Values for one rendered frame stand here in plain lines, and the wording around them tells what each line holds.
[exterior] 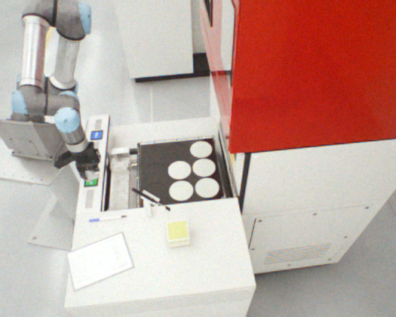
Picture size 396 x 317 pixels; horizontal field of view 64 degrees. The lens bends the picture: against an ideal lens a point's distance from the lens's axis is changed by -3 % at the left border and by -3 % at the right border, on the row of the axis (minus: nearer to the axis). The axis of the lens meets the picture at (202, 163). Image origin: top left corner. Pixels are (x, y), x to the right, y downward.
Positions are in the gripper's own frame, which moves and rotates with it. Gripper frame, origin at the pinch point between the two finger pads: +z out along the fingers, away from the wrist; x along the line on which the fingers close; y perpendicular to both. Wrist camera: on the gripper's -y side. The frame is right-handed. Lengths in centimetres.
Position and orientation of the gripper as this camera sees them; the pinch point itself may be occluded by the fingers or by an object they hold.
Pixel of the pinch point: (88, 179)
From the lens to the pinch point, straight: 139.8
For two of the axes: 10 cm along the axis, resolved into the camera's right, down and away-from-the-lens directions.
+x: -1.2, -7.7, 6.2
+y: 9.9, -1.0, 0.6
